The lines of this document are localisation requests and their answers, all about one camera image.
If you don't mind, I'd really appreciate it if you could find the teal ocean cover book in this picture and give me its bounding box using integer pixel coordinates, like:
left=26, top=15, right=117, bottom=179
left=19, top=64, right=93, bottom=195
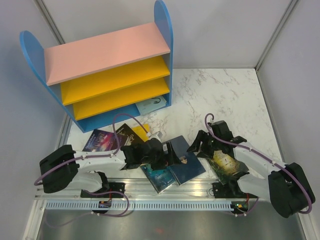
left=140, top=164, right=176, bottom=194

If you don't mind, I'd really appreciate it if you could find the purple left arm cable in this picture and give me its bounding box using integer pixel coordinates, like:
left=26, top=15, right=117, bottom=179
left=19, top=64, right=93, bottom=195
left=34, top=113, right=153, bottom=228

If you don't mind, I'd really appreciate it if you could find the white slotted cable duct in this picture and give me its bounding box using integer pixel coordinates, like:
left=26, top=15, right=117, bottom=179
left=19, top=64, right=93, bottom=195
left=45, top=199, right=234, bottom=211

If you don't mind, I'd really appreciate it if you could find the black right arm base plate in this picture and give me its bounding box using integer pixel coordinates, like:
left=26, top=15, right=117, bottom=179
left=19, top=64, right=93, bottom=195
left=212, top=180, right=257, bottom=199

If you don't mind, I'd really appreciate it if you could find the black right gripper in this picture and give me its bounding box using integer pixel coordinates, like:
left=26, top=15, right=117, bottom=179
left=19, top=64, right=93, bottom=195
left=186, top=130, right=221, bottom=160

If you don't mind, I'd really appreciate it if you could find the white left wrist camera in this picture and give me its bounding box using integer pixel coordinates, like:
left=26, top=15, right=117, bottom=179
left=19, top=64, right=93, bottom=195
left=146, top=131, right=163, bottom=142

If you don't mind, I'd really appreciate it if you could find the light blue cat book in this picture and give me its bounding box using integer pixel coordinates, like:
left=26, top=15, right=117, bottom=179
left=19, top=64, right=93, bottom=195
left=135, top=95, right=167, bottom=115

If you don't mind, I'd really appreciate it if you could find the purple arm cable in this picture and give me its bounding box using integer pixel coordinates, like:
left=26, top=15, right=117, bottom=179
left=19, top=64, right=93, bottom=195
left=204, top=113, right=316, bottom=215
left=34, top=113, right=153, bottom=228

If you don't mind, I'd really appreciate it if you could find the blue pink yellow bookshelf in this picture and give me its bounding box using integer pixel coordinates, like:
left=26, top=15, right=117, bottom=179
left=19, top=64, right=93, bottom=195
left=19, top=0, right=174, bottom=133

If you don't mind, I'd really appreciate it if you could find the green gold forest book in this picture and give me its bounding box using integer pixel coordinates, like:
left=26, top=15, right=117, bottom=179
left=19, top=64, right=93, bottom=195
left=207, top=150, right=249, bottom=185

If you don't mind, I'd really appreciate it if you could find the black moon cover book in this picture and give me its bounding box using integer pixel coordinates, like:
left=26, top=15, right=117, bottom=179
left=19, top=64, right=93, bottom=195
left=115, top=123, right=144, bottom=147

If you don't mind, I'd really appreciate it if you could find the aluminium mounting rail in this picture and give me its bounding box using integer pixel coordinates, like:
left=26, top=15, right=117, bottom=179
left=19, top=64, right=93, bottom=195
left=34, top=177, right=308, bottom=201

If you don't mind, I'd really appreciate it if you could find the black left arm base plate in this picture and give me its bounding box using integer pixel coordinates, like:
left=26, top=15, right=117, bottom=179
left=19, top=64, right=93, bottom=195
left=80, top=182, right=126, bottom=200

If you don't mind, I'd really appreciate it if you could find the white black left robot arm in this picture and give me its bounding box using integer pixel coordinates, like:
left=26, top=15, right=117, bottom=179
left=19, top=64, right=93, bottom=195
left=34, top=138, right=181, bottom=198

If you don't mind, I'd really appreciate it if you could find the dark navy blue book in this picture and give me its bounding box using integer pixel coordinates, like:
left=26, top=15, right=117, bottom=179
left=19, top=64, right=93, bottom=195
left=162, top=135, right=206, bottom=186

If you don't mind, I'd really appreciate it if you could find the purple galaxy cover book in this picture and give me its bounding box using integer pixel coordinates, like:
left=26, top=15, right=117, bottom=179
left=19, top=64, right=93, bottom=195
left=83, top=129, right=118, bottom=152

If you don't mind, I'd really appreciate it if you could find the yellow cover book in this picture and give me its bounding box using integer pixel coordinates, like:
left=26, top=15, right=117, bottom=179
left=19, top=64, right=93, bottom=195
left=131, top=125, right=149, bottom=144

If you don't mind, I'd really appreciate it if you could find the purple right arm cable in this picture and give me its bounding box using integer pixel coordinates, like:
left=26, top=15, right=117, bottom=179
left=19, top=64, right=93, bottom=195
left=204, top=113, right=316, bottom=215

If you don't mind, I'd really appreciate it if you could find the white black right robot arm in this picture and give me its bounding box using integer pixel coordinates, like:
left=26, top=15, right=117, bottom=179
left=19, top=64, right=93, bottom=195
left=188, top=120, right=316, bottom=218

